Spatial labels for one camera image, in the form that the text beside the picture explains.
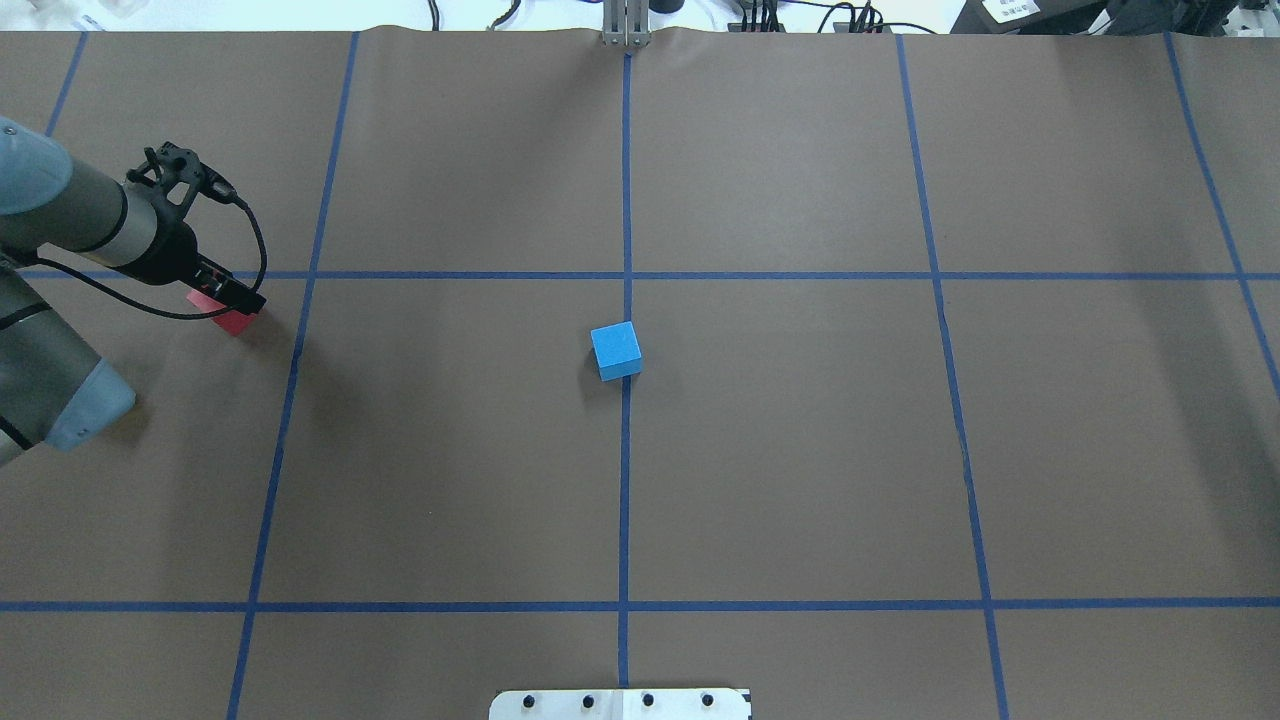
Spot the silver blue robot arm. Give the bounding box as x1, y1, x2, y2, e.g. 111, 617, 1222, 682
1, 117, 269, 464

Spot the black camera cable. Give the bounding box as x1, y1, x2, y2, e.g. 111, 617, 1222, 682
20, 190, 269, 323

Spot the white pedestal column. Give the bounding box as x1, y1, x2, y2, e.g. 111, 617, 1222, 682
488, 687, 754, 719

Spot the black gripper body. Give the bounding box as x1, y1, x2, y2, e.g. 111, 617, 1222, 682
128, 214, 198, 286

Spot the blue cube block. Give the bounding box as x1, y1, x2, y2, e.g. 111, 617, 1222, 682
589, 322, 644, 382

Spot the aluminium frame post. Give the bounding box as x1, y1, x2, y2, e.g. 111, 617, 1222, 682
600, 0, 652, 50

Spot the red cube block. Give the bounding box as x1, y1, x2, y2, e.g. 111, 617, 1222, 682
186, 290, 259, 337

